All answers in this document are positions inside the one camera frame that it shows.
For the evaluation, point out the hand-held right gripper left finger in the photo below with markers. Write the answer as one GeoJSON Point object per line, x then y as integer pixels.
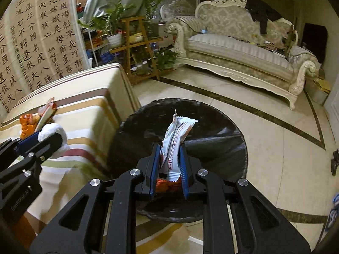
{"type": "Point", "coordinates": [156, 169]}

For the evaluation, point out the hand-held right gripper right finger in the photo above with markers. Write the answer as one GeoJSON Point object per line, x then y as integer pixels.
{"type": "Point", "coordinates": [184, 169]}

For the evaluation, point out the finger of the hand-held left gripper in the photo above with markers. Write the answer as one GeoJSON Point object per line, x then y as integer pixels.
{"type": "Point", "coordinates": [50, 143]}
{"type": "Point", "coordinates": [29, 141]}

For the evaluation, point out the white tissue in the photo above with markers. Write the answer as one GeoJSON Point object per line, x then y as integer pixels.
{"type": "Point", "coordinates": [53, 129]}

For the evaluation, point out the orange snack wrapper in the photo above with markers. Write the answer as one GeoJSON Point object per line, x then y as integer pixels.
{"type": "Point", "coordinates": [26, 123]}

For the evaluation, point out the red white snack wrapper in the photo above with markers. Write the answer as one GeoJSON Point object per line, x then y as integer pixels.
{"type": "Point", "coordinates": [47, 108]}

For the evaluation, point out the black trash bin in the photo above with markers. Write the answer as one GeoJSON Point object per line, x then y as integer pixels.
{"type": "Point", "coordinates": [212, 127]}

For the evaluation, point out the orange crumpled wrapper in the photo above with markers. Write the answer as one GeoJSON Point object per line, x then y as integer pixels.
{"type": "Point", "coordinates": [164, 184]}

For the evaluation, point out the striped tablecloth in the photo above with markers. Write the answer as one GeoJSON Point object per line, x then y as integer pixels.
{"type": "Point", "coordinates": [87, 105]}

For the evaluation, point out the calligraphy folding screen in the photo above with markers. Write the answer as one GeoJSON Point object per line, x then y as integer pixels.
{"type": "Point", "coordinates": [39, 45]}

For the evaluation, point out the metal shelf rack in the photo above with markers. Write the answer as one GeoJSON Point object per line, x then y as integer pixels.
{"type": "Point", "coordinates": [95, 45]}

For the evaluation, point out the small leafy floor plant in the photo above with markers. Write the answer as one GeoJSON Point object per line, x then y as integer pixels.
{"type": "Point", "coordinates": [165, 58]}

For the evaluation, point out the potted plant white pot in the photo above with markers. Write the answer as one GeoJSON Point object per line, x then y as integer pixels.
{"type": "Point", "coordinates": [115, 41]}

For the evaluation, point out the wooden plant stand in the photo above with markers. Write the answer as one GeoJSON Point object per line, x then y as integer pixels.
{"type": "Point", "coordinates": [127, 45]}

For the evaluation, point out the cream carved sofa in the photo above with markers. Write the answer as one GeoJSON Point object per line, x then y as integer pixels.
{"type": "Point", "coordinates": [233, 50]}

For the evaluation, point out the small yellow object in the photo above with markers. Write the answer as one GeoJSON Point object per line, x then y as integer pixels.
{"type": "Point", "coordinates": [135, 36]}

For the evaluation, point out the tall potted plant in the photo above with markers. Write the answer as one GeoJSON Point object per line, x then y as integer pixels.
{"type": "Point", "coordinates": [152, 29]}

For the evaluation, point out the clutter of papers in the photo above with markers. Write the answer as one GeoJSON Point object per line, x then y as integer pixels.
{"type": "Point", "coordinates": [267, 45]}

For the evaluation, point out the dark slipper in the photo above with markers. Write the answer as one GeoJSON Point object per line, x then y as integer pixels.
{"type": "Point", "coordinates": [335, 161]}

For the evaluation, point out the blue slipper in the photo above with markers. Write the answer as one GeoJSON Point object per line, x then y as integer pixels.
{"type": "Point", "coordinates": [334, 209]}

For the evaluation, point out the yellow bag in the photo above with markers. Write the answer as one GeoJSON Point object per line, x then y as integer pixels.
{"type": "Point", "coordinates": [321, 84]}

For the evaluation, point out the cream carved armchair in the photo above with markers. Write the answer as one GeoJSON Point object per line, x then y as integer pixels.
{"type": "Point", "coordinates": [174, 8]}

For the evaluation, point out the black garment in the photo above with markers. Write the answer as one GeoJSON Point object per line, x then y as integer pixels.
{"type": "Point", "coordinates": [259, 10]}

